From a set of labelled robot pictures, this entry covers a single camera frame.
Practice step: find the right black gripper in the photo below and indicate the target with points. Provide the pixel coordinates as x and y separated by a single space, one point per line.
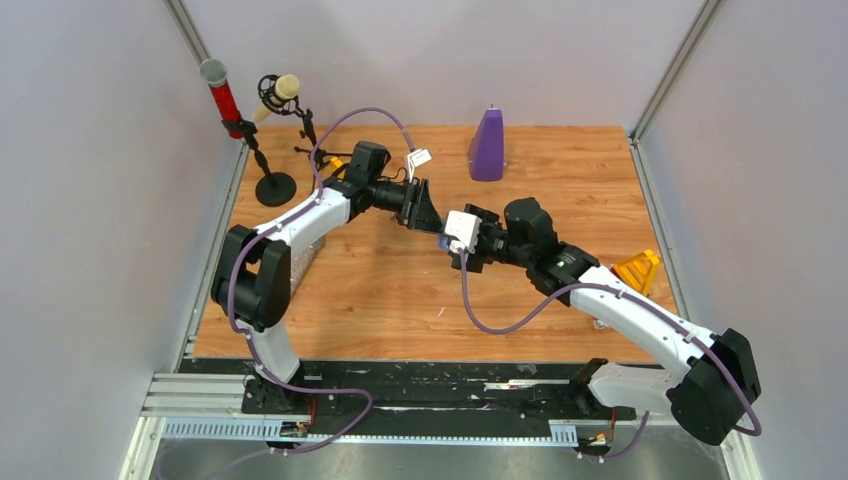
474 261

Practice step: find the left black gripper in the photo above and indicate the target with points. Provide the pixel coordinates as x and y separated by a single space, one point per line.
416 210

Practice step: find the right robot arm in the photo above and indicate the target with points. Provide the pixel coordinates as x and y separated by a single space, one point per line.
706 381

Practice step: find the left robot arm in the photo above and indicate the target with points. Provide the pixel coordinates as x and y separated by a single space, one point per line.
253 278

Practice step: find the purple metronome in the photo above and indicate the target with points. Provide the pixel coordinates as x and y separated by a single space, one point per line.
486 154

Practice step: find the yellow green toy block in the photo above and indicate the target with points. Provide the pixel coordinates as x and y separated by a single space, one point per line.
337 166

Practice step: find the silver glitter microphone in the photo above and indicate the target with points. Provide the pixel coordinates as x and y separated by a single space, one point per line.
302 263

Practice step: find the colourful toy truck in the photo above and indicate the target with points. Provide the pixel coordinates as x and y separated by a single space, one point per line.
639 271

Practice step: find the black round-base mic stand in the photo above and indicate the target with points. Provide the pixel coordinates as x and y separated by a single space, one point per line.
274 188

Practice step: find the beige condenser microphone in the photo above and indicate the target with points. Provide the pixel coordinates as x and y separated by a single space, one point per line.
278 94

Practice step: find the red microphone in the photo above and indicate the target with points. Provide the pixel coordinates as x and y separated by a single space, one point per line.
214 73

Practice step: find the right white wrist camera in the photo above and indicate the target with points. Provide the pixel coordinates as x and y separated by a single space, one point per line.
461 231

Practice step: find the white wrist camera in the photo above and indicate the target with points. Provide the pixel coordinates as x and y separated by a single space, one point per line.
461 231
415 159

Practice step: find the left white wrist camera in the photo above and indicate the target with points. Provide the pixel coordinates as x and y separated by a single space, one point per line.
415 159

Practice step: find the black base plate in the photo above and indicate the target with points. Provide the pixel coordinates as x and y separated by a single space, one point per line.
450 400

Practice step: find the aluminium frame rail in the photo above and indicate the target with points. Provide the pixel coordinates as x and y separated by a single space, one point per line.
194 395

